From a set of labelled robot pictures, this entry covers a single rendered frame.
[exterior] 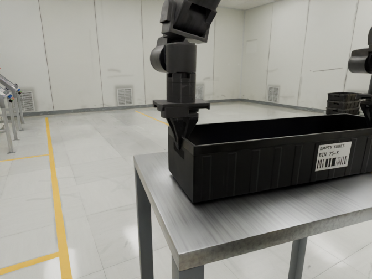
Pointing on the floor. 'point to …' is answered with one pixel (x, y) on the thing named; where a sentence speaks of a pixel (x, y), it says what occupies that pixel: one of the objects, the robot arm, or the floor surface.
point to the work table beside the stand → (240, 217)
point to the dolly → (342, 103)
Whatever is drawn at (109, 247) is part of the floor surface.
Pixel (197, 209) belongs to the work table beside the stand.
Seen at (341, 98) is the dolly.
